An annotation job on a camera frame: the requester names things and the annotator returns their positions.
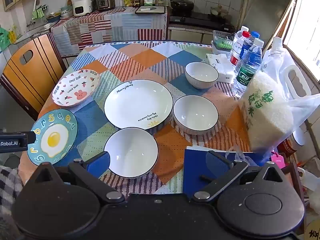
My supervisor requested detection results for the pink tag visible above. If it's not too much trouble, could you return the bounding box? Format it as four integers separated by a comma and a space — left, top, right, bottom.
271, 152, 286, 169

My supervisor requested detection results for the white cap water bottle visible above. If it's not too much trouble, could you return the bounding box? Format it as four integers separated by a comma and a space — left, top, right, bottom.
234, 26, 249, 46

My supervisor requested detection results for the red label water bottle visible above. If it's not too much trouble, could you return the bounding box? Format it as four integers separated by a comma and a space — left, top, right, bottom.
229, 31, 251, 67

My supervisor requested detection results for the colourful checked tablecloth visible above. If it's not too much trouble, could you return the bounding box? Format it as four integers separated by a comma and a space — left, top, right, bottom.
19, 40, 295, 196

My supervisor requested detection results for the green plastic basket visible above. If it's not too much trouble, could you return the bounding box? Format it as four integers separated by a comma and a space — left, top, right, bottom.
211, 36, 235, 55

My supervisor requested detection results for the blue cap water bottle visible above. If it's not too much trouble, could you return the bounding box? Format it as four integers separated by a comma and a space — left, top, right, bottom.
239, 31, 260, 61

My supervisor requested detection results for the wooden chair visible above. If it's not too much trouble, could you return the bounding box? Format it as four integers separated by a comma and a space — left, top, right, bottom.
0, 33, 67, 121

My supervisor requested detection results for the green label water bottle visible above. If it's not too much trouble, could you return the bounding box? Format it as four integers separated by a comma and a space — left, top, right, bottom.
231, 38, 265, 98

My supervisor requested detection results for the small pot with lid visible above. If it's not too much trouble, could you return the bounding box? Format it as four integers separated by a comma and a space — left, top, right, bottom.
210, 5, 229, 18

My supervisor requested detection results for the stack of small bowls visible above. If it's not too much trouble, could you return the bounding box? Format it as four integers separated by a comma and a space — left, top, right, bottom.
60, 5, 74, 20

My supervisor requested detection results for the checked clothing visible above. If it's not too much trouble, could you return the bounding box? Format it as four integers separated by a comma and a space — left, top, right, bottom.
0, 165, 23, 240

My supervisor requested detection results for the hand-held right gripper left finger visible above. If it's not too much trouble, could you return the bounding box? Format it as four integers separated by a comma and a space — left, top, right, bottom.
35, 151, 126, 205

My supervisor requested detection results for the black pressure cooker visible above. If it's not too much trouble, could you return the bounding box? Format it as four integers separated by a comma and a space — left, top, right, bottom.
93, 0, 117, 12

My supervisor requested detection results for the white rice cooker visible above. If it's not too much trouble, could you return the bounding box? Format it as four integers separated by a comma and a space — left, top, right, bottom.
73, 0, 93, 17

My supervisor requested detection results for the green plastic bag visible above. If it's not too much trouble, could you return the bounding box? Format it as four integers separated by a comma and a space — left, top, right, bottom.
0, 27, 12, 48

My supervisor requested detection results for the cutting board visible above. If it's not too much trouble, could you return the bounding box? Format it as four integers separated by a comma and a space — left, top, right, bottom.
135, 5, 166, 15

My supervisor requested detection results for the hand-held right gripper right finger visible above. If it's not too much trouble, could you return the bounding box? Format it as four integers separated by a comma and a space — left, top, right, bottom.
192, 150, 283, 202

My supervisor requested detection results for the red can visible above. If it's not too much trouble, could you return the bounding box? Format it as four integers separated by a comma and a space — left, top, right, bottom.
277, 127, 305, 156

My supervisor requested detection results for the black gas stove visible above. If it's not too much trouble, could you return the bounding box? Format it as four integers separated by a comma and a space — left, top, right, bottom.
169, 11, 235, 32

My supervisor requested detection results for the striped patchwork counter cloth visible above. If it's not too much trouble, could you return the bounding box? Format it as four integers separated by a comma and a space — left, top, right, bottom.
51, 6, 168, 58

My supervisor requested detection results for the green hanging cloth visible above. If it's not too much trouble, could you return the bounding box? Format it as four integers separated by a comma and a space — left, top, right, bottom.
32, 5, 47, 20

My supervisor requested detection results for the large white plate black rim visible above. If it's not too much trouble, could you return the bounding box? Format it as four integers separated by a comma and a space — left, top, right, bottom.
103, 79, 174, 131

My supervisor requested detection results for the white plastic basket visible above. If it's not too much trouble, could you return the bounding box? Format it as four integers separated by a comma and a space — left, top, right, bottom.
212, 30, 237, 42

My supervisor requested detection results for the strawberry pattern plate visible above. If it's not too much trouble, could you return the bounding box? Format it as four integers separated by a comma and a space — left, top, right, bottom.
52, 69, 100, 107

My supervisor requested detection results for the teal egg print plate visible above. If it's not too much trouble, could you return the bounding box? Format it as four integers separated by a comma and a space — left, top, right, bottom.
27, 109, 78, 166

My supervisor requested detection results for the white bowl dark rim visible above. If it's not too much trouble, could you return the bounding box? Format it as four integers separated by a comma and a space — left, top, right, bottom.
103, 127, 159, 179
173, 95, 219, 136
185, 62, 220, 90

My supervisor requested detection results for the clear plastic bag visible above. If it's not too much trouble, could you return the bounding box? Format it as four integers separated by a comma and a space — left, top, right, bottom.
226, 37, 320, 167

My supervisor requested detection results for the window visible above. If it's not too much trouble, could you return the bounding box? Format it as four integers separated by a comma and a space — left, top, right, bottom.
282, 0, 320, 82

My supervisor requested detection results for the black wok with lid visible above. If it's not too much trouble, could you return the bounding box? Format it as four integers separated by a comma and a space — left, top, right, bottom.
170, 0, 195, 12

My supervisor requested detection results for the white tissue pack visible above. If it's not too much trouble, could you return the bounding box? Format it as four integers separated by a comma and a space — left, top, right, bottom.
205, 53, 235, 84

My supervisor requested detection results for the bag of rice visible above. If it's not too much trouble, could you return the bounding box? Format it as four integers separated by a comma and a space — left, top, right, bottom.
237, 70, 294, 153

